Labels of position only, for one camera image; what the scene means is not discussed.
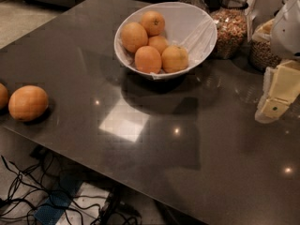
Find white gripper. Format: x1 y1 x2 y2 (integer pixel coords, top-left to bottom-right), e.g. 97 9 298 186
255 0 300 124

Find white bowl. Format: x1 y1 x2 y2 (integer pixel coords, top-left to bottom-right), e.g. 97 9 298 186
114 2 218 81

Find middle small orange in bowl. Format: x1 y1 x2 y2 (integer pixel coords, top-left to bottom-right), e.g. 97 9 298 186
148 36 169 53

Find glass jar of dark cereal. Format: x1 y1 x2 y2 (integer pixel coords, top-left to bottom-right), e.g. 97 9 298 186
248 18 283 72

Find white paper tag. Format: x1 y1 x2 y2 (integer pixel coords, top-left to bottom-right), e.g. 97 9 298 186
245 0 256 41

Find large orange on table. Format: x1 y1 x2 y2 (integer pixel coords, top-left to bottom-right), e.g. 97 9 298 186
8 85 49 122

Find blue mat on floor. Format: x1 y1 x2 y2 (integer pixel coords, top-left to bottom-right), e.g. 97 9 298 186
34 175 83 225

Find black cables on floor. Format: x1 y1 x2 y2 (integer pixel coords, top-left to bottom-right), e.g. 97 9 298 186
0 153 142 225

